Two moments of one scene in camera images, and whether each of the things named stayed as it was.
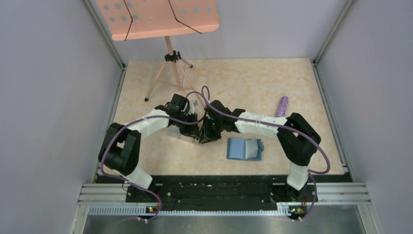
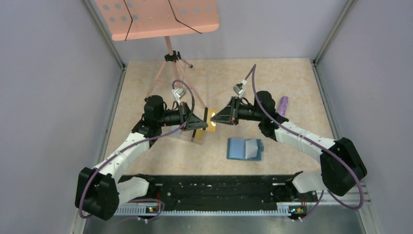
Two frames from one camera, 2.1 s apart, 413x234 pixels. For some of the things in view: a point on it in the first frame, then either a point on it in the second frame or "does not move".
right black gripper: x=207 y=136 -> x=230 y=114
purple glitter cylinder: x=282 y=107 does not move
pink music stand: x=128 y=20 does not move
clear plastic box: x=174 y=131 does not move
